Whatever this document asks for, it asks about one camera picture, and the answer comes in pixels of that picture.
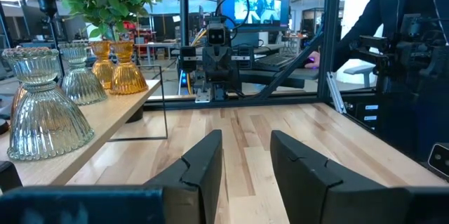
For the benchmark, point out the wooden shelf black metal frame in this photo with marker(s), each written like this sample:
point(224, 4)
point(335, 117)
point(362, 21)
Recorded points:
point(115, 108)

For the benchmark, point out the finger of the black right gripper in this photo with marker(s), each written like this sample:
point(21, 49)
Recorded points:
point(225, 62)
point(211, 62)

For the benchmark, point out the clear ribbed glass candle holder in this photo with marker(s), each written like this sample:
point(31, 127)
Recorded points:
point(82, 83)
point(45, 125)

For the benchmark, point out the black computer keyboard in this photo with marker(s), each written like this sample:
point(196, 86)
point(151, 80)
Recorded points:
point(277, 62)

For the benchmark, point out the person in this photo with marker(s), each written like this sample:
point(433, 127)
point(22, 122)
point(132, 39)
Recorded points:
point(379, 13)

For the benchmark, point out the black table-level camera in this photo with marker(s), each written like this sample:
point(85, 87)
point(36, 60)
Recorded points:
point(440, 159)

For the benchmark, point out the silver arm base bracket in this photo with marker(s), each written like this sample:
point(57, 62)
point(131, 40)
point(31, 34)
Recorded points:
point(203, 96)

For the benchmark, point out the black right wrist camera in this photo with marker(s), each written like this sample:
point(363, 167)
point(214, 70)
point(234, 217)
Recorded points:
point(216, 35)

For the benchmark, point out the person's hand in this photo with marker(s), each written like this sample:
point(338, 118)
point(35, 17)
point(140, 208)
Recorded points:
point(313, 59)

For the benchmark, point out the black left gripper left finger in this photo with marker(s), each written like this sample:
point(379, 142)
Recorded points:
point(175, 203)

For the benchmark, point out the amber ribbed glass candle holder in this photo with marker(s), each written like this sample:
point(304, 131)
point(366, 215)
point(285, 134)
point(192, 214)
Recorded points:
point(128, 76)
point(101, 69)

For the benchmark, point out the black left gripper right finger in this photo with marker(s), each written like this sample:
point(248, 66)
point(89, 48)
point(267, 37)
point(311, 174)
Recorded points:
point(333, 203)

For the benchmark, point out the black mechanical equipment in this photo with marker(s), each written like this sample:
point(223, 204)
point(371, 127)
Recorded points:
point(403, 87)

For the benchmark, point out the grey computer monitor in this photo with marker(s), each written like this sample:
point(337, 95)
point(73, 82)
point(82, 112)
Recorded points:
point(259, 3)

